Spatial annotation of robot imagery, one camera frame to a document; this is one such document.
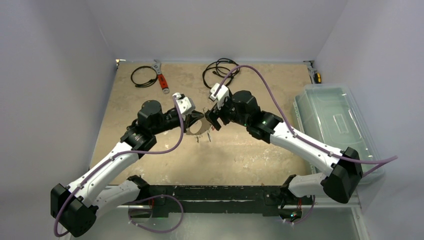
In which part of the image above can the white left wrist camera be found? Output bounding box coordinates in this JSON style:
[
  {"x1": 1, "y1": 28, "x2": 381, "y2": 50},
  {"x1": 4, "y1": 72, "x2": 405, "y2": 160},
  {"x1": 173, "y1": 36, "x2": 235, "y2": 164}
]
[{"x1": 172, "y1": 92, "x2": 196, "y2": 116}]

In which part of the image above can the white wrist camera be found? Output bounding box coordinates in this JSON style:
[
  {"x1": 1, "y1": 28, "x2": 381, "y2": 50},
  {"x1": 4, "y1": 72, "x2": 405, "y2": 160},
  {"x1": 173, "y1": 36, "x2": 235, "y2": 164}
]
[
  {"x1": 172, "y1": 92, "x2": 196, "y2": 116},
  {"x1": 208, "y1": 83, "x2": 230, "y2": 105}
]

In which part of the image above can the black coiled cable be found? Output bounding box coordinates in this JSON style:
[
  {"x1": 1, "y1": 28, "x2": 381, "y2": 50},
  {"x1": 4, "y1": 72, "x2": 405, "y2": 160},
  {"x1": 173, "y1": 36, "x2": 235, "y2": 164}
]
[
  {"x1": 202, "y1": 57, "x2": 241, "y2": 91},
  {"x1": 130, "y1": 65, "x2": 159, "y2": 89}
]

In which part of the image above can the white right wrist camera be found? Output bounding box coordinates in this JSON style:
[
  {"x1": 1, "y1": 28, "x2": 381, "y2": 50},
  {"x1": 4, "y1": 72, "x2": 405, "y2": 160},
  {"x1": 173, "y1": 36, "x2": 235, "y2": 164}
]
[{"x1": 208, "y1": 83, "x2": 230, "y2": 105}]

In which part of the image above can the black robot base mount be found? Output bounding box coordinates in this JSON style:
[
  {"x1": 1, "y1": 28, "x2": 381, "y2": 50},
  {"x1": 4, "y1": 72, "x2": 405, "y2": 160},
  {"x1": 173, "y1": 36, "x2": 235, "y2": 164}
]
[{"x1": 128, "y1": 175, "x2": 313, "y2": 219}]

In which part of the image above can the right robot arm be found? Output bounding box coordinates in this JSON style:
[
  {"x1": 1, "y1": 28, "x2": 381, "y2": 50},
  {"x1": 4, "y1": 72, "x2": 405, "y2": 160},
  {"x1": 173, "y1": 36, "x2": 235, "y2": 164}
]
[{"x1": 205, "y1": 89, "x2": 364, "y2": 204}]

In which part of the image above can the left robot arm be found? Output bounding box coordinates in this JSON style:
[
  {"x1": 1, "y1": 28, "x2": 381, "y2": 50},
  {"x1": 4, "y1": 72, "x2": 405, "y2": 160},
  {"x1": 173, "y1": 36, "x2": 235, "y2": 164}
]
[{"x1": 50, "y1": 94, "x2": 204, "y2": 238}]

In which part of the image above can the metal key organizer ring plate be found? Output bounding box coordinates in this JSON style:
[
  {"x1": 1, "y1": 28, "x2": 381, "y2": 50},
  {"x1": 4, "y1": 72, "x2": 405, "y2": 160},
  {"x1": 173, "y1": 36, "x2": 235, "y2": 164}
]
[{"x1": 185, "y1": 107, "x2": 212, "y2": 143}]

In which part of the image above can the black coiled cable right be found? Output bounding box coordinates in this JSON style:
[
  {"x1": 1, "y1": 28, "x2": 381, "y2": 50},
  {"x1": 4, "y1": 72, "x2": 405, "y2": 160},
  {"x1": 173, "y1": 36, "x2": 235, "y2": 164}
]
[{"x1": 202, "y1": 57, "x2": 241, "y2": 91}]

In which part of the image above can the black coiled cable left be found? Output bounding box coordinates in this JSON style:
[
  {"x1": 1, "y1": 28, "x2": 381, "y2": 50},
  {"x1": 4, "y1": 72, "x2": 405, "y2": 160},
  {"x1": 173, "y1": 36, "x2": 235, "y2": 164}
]
[{"x1": 130, "y1": 65, "x2": 159, "y2": 89}]

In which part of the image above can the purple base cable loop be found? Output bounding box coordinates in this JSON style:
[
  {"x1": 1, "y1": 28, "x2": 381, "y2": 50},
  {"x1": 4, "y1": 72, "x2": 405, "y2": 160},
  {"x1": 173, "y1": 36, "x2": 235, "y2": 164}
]
[{"x1": 127, "y1": 194, "x2": 185, "y2": 234}]

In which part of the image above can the red handled adjustable wrench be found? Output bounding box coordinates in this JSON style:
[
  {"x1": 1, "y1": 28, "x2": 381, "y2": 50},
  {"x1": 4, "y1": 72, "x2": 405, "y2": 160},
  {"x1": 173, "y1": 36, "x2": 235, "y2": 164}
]
[{"x1": 152, "y1": 59, "x2": 170, "y2": 94}]

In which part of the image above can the yellow black clamp tool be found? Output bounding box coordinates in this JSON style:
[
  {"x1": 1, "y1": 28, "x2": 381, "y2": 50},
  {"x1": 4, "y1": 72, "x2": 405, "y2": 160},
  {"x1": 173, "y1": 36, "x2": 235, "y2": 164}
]
[{"x1": 303, "y1": 60, "x2": 322, "y2": 84}]

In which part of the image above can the clear plastic storage bin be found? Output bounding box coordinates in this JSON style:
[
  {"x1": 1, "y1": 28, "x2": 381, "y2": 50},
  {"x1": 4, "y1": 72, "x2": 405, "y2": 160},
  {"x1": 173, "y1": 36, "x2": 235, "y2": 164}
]
[{"x1": 293, "y1": 83, "x2": 386, "y2": 186}]

